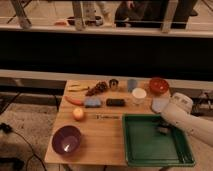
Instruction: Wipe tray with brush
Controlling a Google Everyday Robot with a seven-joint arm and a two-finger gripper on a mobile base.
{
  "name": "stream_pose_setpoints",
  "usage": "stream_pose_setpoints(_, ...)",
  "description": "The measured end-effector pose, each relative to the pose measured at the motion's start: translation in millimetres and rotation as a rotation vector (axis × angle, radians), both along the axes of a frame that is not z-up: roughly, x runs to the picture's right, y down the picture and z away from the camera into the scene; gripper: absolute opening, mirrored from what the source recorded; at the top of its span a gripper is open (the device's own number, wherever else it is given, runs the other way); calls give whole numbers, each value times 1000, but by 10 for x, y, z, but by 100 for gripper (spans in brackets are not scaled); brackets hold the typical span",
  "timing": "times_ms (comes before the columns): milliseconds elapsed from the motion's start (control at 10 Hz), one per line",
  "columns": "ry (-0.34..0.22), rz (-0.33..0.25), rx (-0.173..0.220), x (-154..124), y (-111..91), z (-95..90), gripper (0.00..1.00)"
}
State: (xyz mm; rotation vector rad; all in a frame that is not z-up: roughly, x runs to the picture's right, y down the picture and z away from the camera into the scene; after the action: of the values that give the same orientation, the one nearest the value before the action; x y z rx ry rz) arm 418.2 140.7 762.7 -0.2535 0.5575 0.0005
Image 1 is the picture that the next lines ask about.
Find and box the green plastic tray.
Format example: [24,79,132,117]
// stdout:
[122,114,195,167]

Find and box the purple bowl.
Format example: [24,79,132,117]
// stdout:
[52,125,82,155]

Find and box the red bowl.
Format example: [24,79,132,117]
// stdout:
[149,77,169,95]

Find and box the black floor cable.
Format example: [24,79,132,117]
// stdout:
[0,122,48,171]

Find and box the orange carrot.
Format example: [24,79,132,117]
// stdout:
[65,96,84,106]

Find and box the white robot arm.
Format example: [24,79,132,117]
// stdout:
[160,92,213,147]

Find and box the light blue cup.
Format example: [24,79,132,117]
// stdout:
[127,79,138,92]

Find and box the dark grape bunch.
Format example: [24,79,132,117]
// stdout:
[86,81,108,96]

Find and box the black rectangular block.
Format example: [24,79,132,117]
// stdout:
[106,99,125,107]

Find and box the white cup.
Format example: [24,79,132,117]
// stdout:
[132,88,147,105]

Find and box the small metal cup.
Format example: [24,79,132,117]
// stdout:
[109,79,119,91]

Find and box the yellow banana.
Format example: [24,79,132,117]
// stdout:
[68,84,89,92]

